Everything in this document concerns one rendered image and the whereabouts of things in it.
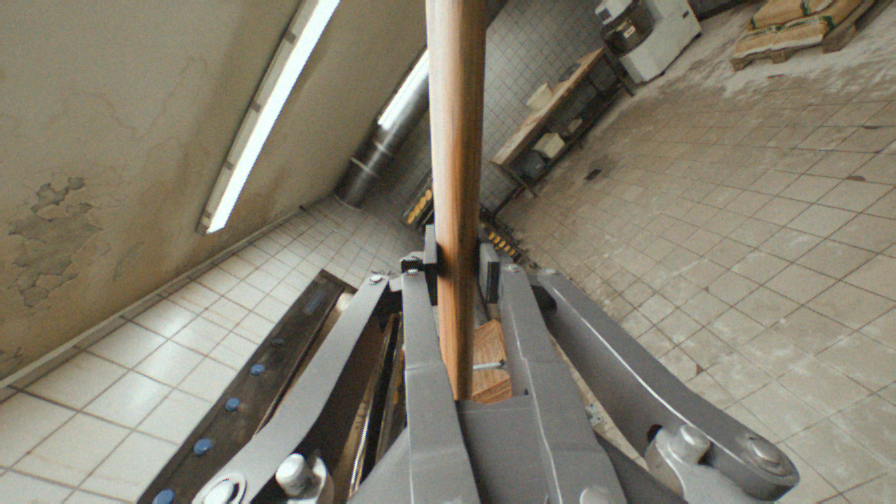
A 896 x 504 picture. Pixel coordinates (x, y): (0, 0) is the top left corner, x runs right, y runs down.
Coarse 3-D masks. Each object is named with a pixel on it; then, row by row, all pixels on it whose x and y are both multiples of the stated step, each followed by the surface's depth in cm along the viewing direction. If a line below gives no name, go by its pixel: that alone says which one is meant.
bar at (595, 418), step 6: (504, 360) 146; (474, 366) 145; (480, 366) 145; (486, 366) 144; (492, 366) 144; (498, 366) 145; (504, 366) 143; (588, 408) 178; (594, 408) 175; (588, 414) 170; (594, 414) 172; (594, 420) 170; (600, 420) 167
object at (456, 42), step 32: (448, 0) 11; (480, 0) 11; (448, 32) 11; (480, 32) 11; (448, 64) 12; (480, 64) 12; (448, 96) 12; (480, 96) 13; (448, 128) 13; (480, 128) 13; (448, 160) 14; (480, 160) 14; (448, 192) 14; (448, 224) 15; (448, 256) 16; (448, 288) 17; (448, 320) 19; (448, 352) 20
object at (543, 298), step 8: (504, 256) 16; (504, 264) 15; (528, 280) 13; (536, 280) 13; (536, 288) 13; (544, 288) 13; (536, 296) 13; (544, 296) 13; (544, 304) 13; (552, 304) 13
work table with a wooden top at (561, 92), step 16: (592, 64) 354; (608, 64) 358; (576, 80) 362; (560, 96) 370; (608, 96) 391; (544, 112) 385; (592, 112) 404; (528, 128) 403; (576, 128) 417; (512, 144) 423; (496, 160) 445; (512, 160) 411; (544, 160) 445; (528, 176) 460
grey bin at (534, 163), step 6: (528, 156) 452; (534, 156) 428; (522, 162) 459; (528, 162) 434; (534, 162) 427; (540, 162) 427; (522, 168) 441; (528, 168) 430; (534, 168) 431; (540, 168) 432; (528, 174) 441; (534, 174) 436
